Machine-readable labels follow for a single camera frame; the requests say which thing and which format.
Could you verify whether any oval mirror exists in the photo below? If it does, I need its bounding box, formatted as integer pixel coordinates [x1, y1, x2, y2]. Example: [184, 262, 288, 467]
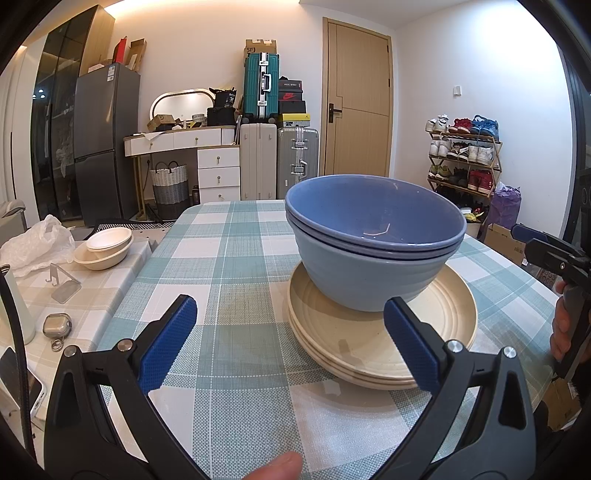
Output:
[151, 89, 215, 131]

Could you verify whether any white smartphone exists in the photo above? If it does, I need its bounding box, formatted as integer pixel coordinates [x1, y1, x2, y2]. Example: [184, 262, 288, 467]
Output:
[0, 346, 44, 421]

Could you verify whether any wooden shoe rack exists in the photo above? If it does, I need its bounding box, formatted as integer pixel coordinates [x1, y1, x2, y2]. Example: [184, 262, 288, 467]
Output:
[427, 114, 503, 208]

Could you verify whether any wide cream bowl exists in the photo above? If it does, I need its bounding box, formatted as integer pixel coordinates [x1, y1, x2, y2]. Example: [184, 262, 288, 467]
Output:
[74, 237, 134, 271]

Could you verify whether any flat cardboard box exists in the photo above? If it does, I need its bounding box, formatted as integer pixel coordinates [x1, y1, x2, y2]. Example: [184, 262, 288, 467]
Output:
[482, 224, 527, 264]

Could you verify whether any white dressing table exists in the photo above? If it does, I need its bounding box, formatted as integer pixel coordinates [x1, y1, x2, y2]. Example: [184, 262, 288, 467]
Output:
[124, 127, 242, 204]

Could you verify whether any beige suitcase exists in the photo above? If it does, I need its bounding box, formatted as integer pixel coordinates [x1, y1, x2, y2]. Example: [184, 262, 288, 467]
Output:
[239, 122, 279, 201]

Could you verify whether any small cream bowl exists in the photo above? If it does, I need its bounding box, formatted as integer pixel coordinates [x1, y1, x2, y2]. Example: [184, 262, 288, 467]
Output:
[86, 227, 132, 252]

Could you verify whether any shoe rack with shoes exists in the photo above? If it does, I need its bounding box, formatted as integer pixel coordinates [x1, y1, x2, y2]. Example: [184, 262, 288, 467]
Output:
[425, 114, 502, 204]

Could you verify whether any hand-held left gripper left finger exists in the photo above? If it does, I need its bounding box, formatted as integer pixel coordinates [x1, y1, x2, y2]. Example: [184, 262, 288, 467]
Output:
[44, 294, 208, 480]

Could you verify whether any grey refrigerator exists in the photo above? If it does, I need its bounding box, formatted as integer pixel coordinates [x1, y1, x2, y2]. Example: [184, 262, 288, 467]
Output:
[74, 63, 141, 227]

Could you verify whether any white trash bin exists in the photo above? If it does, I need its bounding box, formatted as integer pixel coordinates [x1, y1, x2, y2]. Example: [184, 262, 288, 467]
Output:
[459, 208, 485, 238]

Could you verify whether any person's left hand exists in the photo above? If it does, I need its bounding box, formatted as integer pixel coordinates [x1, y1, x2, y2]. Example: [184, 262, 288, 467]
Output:
[240, 451, 303, 480]

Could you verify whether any woven laundry basket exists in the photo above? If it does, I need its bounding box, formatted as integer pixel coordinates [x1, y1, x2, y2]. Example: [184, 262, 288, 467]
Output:
[150, 161, 190, 221]

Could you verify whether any teal checked tablecloth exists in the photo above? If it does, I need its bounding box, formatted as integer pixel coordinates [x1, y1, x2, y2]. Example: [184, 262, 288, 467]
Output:
[95, 199, 561, 480]

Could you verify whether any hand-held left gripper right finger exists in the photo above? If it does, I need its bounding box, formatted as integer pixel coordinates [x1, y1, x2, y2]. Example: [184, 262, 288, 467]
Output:
[383, 296, 539, 480]

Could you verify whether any beige checked tablecloth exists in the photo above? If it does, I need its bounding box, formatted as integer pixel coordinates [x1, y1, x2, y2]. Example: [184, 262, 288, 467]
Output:
[0, 231, 153, 416]

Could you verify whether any wooden door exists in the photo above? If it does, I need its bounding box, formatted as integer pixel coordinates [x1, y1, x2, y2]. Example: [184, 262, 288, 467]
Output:
[322, 17, 393, 178]

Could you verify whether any tall cardboard box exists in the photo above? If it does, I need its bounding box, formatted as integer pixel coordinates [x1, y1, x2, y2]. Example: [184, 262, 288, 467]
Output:
[127, 38, 148, 72]

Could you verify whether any silver suitcase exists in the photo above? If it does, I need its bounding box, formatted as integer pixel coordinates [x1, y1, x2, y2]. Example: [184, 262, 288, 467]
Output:
[276, 127, 320, 200]

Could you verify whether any black printed bag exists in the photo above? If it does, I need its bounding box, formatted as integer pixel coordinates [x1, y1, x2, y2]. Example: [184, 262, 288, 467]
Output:
[210, 88, 238, 109]

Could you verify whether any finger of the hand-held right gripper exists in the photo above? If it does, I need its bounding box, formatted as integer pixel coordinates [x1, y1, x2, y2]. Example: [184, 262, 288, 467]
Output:
[525, 239, 591, 282]
[510, 223, 583, 254]

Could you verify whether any teal suitcase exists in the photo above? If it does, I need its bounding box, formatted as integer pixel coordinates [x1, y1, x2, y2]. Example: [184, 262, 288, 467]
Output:
[243, 53, 281, 123]

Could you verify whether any purple plastic bag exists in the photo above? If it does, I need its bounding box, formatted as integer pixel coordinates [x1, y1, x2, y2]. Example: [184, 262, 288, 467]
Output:
[487, 185, 522, 229]

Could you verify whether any person's right hand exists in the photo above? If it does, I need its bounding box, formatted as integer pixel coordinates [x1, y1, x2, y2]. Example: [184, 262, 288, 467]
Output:
[549, 281, 575, 361]

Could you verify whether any white plastic bag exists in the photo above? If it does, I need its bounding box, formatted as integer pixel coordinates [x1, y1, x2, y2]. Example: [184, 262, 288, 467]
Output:
[0, 215, 77, 278]

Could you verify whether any black storage box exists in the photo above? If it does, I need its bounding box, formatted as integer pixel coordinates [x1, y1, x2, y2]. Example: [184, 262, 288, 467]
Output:
[207, 107, 237, 126]

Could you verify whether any clear earbud case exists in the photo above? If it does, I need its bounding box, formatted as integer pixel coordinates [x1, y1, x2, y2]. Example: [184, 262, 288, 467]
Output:
[42, 314, 74, 352]

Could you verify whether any dark glass cabinet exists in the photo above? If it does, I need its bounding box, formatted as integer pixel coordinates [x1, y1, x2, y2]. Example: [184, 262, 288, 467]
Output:
[30, 4, 116, 222]

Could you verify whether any clear phone stand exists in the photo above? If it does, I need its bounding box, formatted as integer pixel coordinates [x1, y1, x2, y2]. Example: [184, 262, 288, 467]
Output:
[46, 263, 83, 304]

